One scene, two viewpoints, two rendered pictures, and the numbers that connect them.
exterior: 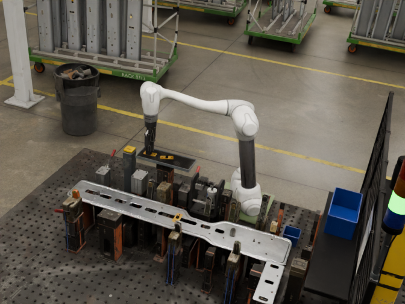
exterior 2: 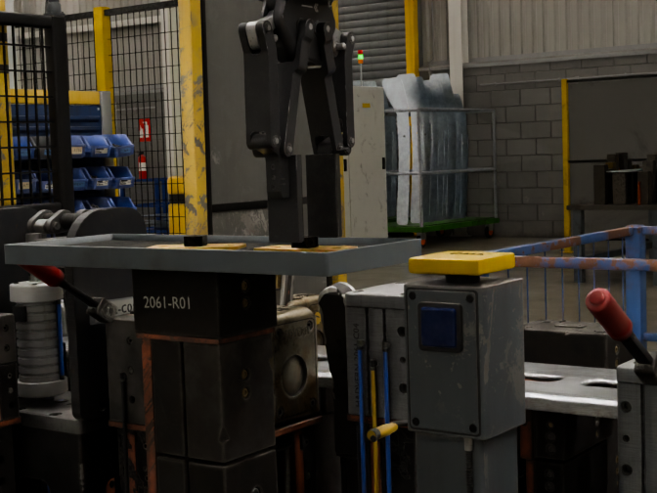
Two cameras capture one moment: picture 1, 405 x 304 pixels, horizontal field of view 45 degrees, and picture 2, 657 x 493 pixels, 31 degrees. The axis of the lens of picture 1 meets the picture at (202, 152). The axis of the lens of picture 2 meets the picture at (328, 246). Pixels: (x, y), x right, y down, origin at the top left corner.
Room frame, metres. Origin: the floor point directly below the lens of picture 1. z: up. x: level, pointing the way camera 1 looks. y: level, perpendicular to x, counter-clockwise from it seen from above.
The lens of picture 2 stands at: (3.60, 0.65, 1.24)
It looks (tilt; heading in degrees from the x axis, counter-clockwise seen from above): 4 degrees down; 198
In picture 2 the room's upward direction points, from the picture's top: 2 degrees counter-clockwise
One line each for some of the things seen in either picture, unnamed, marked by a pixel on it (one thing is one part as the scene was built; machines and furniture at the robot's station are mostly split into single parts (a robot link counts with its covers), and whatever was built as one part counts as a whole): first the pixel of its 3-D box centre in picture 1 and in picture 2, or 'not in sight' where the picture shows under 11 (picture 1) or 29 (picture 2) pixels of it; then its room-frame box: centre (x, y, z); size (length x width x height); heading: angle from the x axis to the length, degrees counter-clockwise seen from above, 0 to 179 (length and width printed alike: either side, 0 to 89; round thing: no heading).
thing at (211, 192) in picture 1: (204, 210); (68, 422); (2.40, -0.05, 0.94); 0.18 x 0.13 x 0.49; 72
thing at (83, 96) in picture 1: (78, 100); not in sight; (4.94, 1.44, 0.36); 0.54 x 0.50 x 0.73; 162
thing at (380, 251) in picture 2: (166, 158); (202, 251); (2.63, 0.23, 1.16); 0.37 x 0.14 x 0.02; 72
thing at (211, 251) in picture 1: (208, 271); not in sight; (1.99, -0.09, 0.84); 0.11 x 0.08 x 0.29; 162
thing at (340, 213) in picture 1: (343, 212); not in sight; (2.30, -0.85, 1.10); 0.30 x 0.17 x 0.13; 161
